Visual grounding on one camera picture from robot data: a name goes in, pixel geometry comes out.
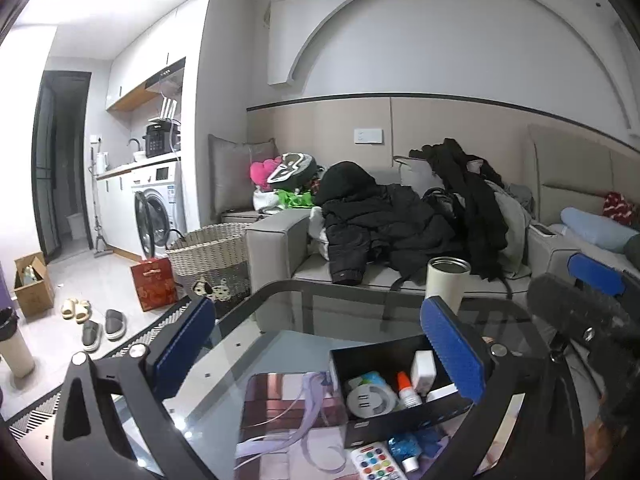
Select translucent purple ribbon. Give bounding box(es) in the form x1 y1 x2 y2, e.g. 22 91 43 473
235 375 351 480

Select white plastic bag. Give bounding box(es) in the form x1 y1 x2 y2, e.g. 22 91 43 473
252 187 281 212

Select grey sofa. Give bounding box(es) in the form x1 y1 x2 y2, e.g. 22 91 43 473
220 150 576 321

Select white kitchen counter cabinet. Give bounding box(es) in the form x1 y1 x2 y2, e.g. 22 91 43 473
96 157 146 261

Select floor mop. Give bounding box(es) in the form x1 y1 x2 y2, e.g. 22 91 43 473
89 147 108 258

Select black framed door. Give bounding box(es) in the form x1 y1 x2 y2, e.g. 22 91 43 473
31 70 93 263

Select red gift bag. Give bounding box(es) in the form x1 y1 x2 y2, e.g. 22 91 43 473
130 257 179 313

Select white cylindrical bin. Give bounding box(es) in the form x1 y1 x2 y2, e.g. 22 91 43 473
0 307 36 378

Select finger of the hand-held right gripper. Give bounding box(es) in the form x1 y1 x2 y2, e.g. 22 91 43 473
567 252 628 297
527 272 640 361

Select white steel tumbler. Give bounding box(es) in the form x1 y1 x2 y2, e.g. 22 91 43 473
425 256 472 313

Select black puffer jacket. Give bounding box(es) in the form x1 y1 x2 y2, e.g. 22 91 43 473
312 161 461 287

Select light blue small item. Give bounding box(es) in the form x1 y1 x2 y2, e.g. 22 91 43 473
347 371 391 391

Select black range hood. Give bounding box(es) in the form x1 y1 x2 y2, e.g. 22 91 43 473
145 57 187 95

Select green bag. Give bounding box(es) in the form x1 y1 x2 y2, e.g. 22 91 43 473
276 189 316 209

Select black white patterned helmet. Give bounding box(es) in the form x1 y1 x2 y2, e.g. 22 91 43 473
266 152 318 185

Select white glue bottle orange cap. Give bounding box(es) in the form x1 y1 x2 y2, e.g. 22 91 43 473
397 371 423 408

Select white washing machine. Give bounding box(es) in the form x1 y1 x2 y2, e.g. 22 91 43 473
131 161 188 261

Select black clothes pile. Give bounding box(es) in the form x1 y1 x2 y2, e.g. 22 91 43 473
409 138 508 281

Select grey slipper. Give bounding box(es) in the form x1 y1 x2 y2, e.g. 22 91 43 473
81 321 104 352
104 308 127 341

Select glass coffee table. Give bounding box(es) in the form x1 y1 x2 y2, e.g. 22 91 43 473
115 280 551 480

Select beige upholstered headboard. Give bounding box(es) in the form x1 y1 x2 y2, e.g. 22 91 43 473
527 122 640 221

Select black kitchen appliance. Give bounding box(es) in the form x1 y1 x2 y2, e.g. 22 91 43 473
144 119 181 158

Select white charger plug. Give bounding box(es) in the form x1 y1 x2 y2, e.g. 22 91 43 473
411 350 437 393

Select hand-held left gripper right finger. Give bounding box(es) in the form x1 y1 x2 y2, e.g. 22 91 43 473
420 296 586 480

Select round grey socket hub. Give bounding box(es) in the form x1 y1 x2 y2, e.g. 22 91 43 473
346 385 400 418

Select cardboard box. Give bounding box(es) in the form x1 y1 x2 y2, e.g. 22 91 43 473
13 251 55 317

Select grey blanket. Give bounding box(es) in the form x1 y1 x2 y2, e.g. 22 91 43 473
487 180 533 278

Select pink plush toy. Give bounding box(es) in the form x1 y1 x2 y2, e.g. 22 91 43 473
250 159 282 190

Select white remote coloured buttons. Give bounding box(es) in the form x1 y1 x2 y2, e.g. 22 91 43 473
349 441 398 480

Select wicker laundry basket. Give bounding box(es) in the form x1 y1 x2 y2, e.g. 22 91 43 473
166 222 252 306

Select white upper cabinets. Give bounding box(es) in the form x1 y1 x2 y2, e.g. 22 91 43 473
105 0 201 111

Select light blue pillow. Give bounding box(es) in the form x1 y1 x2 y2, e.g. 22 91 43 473
560 206 640 256

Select black white patterned rug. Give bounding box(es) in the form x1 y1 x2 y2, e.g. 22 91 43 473
7 300 221 441

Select red patterned cloth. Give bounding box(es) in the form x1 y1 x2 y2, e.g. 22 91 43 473
602 191 640 223

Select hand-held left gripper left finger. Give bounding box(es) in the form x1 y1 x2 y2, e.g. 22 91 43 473
50 295 218 480

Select black storage box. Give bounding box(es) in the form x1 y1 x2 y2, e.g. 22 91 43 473
329 335 488 451

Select blue plastic packet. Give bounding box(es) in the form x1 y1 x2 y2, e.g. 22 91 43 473
387 427 451 461

